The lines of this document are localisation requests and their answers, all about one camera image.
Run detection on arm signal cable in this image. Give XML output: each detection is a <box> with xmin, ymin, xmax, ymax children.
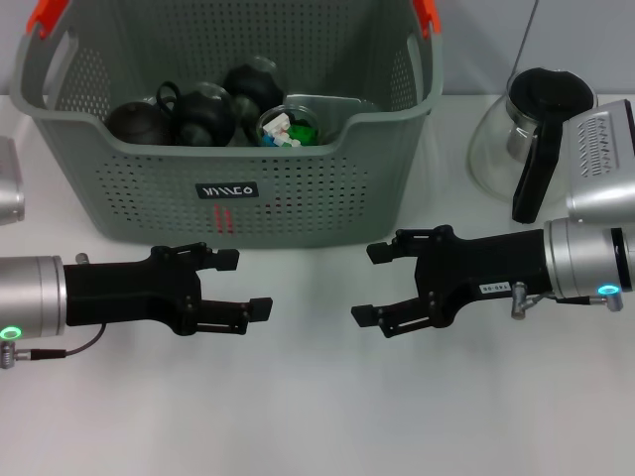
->
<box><xmin>0</xmin><ymin>324</ymin><xmax>108</xmax><ymax>371</ymax></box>
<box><xmin>509</xmin><ymin>281</ymin><xmax>624</xmax><ymax>319</ymax></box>

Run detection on grey metal device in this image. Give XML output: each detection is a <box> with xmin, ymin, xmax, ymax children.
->
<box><xmin>0</xmin><ymin>137</ymin><xmax>26</xmax><ymax>227</ymax></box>

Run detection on orange basket handle clip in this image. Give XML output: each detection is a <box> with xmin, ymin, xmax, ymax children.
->
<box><xmin>413</xmin><ymin>0</ymin><xmax>442</xmax><ymax>40</ymax></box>
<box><xmin>27</xmin><ymin>0</ymin><xmax>68</xmax><ymax>39</ymax></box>

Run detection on green toy brick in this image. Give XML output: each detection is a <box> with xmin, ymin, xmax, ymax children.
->
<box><xmin>289</xmin><ymin>123</ymin><xmax>318</xmax><ymax>147</ymax></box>

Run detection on grey perforated storage basket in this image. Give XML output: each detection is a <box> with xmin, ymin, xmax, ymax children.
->
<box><xmin>8</xmin><ymin>0</ymin><xmax>445</xmax><ymax>249</ymax></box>

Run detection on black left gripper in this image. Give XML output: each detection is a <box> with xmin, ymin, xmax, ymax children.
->
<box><xmin>63</xmin><ymin>242</ymin><xmax>274</xmax><ymax>338</ymax></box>

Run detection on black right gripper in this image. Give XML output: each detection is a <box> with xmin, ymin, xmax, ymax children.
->
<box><xmin>350</xmin><ymin>225</ymin><xmax>556</xmax><ymax>340</ymax></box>

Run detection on right arm signal cable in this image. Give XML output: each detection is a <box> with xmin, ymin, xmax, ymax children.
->
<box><xmin>509</xmin><ymin>281</ymin><xmax>624</xmax><ymax>319</ymax></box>

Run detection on glass carafe with black handle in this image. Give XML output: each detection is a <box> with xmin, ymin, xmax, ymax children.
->
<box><xmin>467</xmin><ymin>67</ymin><xmax>599</xmax><ymax>224</ymax></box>

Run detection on white toy plate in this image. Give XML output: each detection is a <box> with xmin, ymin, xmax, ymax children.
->
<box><xmin>262</xmin><ymin>113</ymin><xmax>293</xmax><ymax>138</ymax></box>

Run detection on dark clay teapot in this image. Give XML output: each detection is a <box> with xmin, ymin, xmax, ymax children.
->
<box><xmin>104</xmin><ymin>98</ymin><xmax>173</xmax><ymax>146</ymax></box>

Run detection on left arm signal cable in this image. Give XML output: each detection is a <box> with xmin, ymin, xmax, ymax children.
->
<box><xmin>0</xmin><ymin>324</ymin><xmax>108</xmax><ymax>371</ymax></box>

